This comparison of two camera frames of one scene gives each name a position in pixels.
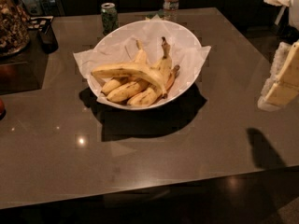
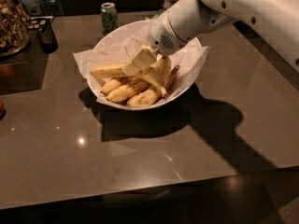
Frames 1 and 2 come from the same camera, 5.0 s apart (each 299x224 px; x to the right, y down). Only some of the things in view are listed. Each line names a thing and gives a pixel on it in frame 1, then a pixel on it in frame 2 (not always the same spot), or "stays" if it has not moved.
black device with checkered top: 47,32 stays
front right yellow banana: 150,95 stays
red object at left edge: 3,111 stays
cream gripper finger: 282,82 → 163,37
